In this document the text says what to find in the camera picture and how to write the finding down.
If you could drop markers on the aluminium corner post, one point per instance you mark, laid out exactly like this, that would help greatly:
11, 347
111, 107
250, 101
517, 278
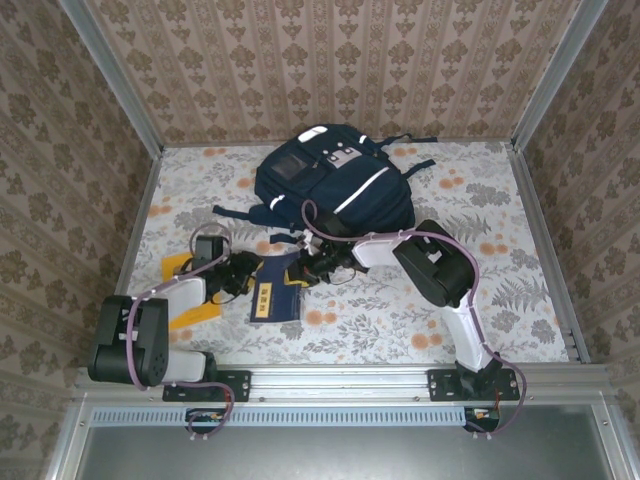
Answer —
557, 70
107, 75

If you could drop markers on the navy blue backpack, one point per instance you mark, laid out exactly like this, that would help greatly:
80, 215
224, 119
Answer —
320, 190

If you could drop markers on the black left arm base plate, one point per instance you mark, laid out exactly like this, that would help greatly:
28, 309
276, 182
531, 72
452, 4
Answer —
235, 385

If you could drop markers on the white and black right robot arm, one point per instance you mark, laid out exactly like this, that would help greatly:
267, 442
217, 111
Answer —
435, 270

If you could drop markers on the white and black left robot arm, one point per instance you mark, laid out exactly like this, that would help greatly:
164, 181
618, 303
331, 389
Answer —
107, 360

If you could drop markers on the grey metal panel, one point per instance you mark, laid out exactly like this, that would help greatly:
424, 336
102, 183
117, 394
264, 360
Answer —
350, 455

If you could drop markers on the aluminium mounting rail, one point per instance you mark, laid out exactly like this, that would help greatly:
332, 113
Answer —
340, 382

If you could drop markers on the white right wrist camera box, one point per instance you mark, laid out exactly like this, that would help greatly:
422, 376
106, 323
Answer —
311, 245

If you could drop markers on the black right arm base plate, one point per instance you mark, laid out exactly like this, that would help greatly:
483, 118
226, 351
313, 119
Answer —
440, 385

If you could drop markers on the navy book with yellow label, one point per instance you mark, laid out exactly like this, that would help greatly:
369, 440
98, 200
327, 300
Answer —
277, 300

